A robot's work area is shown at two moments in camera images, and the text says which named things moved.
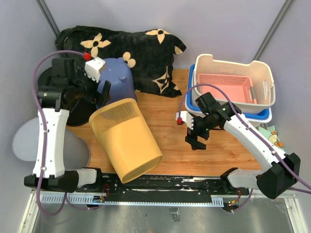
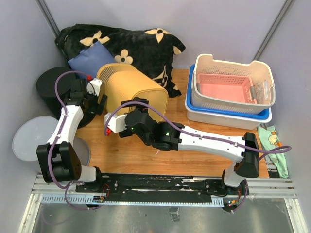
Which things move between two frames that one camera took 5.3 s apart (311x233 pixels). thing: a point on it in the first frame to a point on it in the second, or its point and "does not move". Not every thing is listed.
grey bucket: (77, 151) does not move
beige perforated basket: (250, 84) does not move
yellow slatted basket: (129, 144) to (122, 82)
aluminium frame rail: (48, 18) does not move
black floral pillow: (151, 53) does not move
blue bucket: (117, 72) to (89, 60)
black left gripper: (95, 96) to (97, 108)
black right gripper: (191, 137) to (127, 132)
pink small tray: (239, 88) does not move
